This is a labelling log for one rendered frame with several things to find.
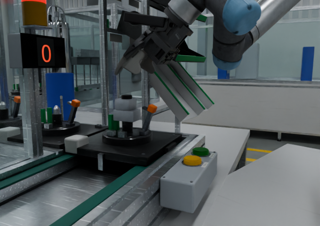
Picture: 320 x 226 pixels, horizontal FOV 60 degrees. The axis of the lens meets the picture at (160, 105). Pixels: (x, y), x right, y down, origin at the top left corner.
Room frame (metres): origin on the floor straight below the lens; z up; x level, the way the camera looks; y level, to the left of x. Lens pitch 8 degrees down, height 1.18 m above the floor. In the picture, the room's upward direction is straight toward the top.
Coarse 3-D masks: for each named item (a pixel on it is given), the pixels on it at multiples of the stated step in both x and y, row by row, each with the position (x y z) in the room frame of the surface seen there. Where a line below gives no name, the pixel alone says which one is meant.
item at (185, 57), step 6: (120, 18) 1.04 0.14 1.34; (120, 24) 1.04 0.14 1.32; (126, 24) 1.03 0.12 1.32; (138, 24) 1.00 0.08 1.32; (120, 30) 1.04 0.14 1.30; (126, 30) 1.03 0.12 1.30; (132, 30) 1.01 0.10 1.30; (138, 30) 1.00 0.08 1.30; (132, 36) 1.01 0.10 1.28; (138, 36) 1.00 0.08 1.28; (180, 48) 1.05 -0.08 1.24; (180, 54) 1.05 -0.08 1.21; (186, 54) 1.04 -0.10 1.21; (192, 54) 1.02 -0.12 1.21; (174, 60) 0.92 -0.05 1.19; (180, 60) 0.94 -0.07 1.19; (186, 60) 0.97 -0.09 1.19; (192, 60) 1.01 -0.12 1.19
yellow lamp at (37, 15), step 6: (24, 6) 0.61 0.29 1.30; (30, 6) 0.61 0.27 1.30; (36, 6) 0.61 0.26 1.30; (42, 6) 0.62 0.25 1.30; (24, 12) 0.61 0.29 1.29; (30, 12) 0.61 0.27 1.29; (36, 12) 0.61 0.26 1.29; (42, 12) 0.62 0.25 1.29; (24, 18) 0.61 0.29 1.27; (30, 18) 0.61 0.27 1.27; (36, 18) 0.61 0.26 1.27; (42, 18) 0.62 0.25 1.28; (24, 24) 0.61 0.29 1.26; (30, 24) 0.61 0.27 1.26; (36, 24) 0.61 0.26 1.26; (42, 24) 0.62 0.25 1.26
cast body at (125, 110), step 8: (128, 96) 0.74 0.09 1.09; (120, 104) 0.74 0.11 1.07; (128, 104) 0.73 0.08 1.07; (136, 104) 0.77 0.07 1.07; (112, 112) 0.77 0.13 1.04; (120, 112) 0.74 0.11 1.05; (128, 112) 0.73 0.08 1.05; (136, 112) 0.74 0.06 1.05; (120, 120) 0.74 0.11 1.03; (128, 120) 0.73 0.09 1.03; (136, 120) 0.74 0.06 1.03
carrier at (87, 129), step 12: (60, 96) 0.92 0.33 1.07; (48, 108) 0.88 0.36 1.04; (60, 108) 0.92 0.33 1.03; (48, 120) 0.89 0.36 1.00; (60, 120) 0.85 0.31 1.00; (48, 132) 0.79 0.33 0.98; (60, 132) 0.80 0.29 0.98; (72, 132) 0.82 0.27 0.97; (84, 132) 0.84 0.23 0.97; (96, 132) 0.85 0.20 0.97; (48, 144) 0.72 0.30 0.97; (60, 144) 0.71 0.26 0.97
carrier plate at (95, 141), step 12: (156, 132) 0.84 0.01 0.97; (96, 144) 0.70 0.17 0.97; (144, 144) 0.70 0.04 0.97; (156, 144) 0.70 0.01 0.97; (168, 144) 0.72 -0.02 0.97; (96, 156) 0.66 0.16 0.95; (108, 156) 0.64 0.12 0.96; (120, 156) 0.63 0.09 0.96; (132, 156) 0.62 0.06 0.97; (144, 156) 0.61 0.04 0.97; (156, 156) 0.65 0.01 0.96
